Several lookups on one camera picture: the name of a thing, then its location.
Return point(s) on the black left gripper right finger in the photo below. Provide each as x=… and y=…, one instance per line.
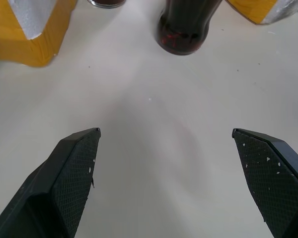
x=270, y=178

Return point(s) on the yellow and white package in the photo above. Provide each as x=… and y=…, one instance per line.
x=27, y=29

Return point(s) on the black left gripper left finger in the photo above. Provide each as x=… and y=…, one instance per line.
x=64, y=183

